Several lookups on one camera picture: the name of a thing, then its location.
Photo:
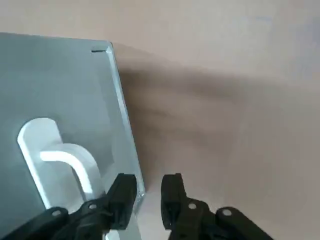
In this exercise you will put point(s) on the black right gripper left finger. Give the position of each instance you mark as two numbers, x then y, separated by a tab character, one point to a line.
122	200

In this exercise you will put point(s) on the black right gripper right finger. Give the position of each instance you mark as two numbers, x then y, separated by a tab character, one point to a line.
172	200

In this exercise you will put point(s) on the gray drawer with wooden inside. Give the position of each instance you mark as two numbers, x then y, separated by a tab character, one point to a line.
62	82

